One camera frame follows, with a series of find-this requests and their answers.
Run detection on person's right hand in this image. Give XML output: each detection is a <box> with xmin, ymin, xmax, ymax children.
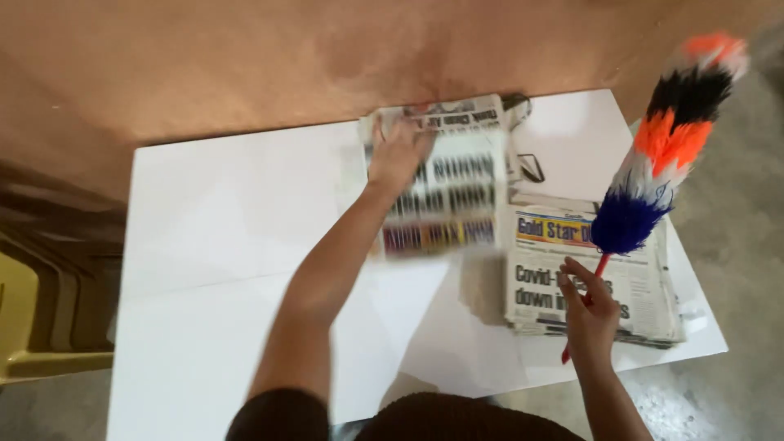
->
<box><xmin>556</xmin><ymin>256</ymin><xmax>622</xmax><ymax>363</ymax></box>

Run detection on person's left hand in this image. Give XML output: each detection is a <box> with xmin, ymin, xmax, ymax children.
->
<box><xmin>366</xmin><ymin>116</ymin><xmax>437</xmax><ymax>196</ymax></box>

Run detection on newspaper with colour pictures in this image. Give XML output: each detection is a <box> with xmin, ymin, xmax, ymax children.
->
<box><xmin>360</xmin><ymin>94</ymin><xmax>532</xmax><ymax>261</ymax></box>

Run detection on multicoloured feather duster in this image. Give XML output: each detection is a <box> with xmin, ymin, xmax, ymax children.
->
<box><xmin>561</xmin><ymin>32</ymin><xmax>751</xmax><ymax>365</ymax></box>

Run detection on black eyeglasses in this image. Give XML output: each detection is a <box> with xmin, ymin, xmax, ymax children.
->
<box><xmin>517</xmin><ymin>153</ymin><xmax>546</xmax><ymax>185</ymax></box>

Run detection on stack of folded newspapers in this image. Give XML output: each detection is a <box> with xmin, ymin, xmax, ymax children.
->
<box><xmin>505</xmin><ymin>194</ymin><xmax>687</xmax><ymax>350</ymax></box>

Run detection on person's dark knitted top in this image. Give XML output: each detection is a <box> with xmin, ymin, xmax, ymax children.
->
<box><xmin>225</xmin><ymin>388</ymin><xmax>586</xmax><ymax>441</ymax></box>

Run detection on stack of plastic chairs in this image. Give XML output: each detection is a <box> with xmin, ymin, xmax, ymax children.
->
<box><xmin>0</xmin><ymin>160</ymin><xmax>128</xmax><ymax>387</ymax></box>

